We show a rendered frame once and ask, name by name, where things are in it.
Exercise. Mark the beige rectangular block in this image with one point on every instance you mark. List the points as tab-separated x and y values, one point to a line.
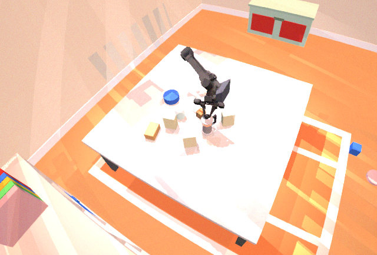
170	120
189	139
227	117

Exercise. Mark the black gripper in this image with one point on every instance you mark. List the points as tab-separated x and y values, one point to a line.
214	105

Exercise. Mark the blue short cylinder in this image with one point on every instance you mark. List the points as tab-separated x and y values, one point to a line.
171	97

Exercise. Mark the glass french press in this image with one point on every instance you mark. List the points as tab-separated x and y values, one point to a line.
207	124

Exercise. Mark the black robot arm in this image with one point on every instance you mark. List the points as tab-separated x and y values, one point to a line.
208	80

